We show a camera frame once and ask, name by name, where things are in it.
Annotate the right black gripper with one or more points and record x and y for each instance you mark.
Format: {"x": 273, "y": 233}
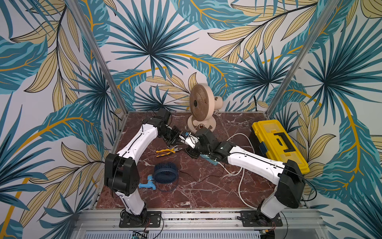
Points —
{"x": 193, "y": 148}

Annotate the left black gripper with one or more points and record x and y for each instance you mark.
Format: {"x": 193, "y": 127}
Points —
{"x": 177, "y": 135}

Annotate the teal white power strip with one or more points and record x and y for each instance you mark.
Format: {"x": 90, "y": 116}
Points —
{"x": 206, "y": 157}

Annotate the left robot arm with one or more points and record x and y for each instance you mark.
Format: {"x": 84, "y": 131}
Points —
{"x": 121, "y": 174}

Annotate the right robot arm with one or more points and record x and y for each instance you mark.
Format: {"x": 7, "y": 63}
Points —
{"x": 286, "y": 176}

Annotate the dark blue handheld fan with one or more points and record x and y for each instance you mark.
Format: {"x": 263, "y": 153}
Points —
{"x": 164, "y": 173}

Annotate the beige desk fan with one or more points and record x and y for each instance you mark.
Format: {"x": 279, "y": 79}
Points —
{"x": 203, "y": 104}

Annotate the yellow black toolbox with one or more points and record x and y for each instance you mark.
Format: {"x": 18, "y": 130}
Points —
{"x": 276, "y": 144}

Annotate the yellow handled pliers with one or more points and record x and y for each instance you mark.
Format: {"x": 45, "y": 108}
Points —
{"x": 168, "y": 151}

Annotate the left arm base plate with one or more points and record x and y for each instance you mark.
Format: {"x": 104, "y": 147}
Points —
{"x": 149, "y": 219}

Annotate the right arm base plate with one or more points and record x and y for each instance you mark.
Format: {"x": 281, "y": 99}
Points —
{"x": 255, "y": 219}

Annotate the aluminium front rail frame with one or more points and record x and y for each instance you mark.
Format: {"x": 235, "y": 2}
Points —
{"x": 201, "y": 224}

